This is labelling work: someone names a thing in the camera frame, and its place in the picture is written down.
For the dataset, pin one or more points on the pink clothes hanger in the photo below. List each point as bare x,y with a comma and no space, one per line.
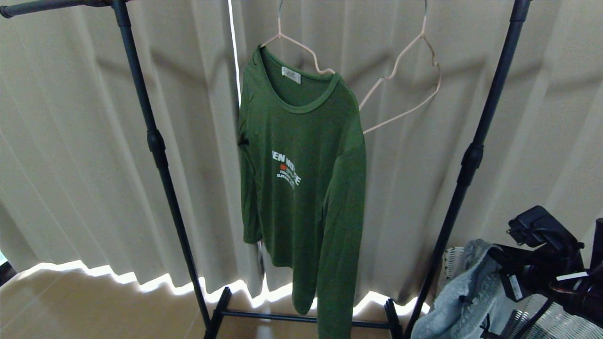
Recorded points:
279,28
423,28

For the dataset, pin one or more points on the beige curtain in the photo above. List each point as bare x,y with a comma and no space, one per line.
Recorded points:
70,141

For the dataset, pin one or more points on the pale blue-grey garment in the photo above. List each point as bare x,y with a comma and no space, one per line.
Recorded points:
461,301

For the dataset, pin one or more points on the black clothes rack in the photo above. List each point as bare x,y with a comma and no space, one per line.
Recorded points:
155,141

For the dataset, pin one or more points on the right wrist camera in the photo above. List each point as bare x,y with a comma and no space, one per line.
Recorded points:
537,226

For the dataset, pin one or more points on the white laundry basket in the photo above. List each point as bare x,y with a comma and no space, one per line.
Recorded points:
565,325

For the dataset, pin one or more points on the green printed T-shirt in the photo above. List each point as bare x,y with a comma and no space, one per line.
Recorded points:
306,226

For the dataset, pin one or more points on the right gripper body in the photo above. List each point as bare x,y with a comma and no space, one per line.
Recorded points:
541,282

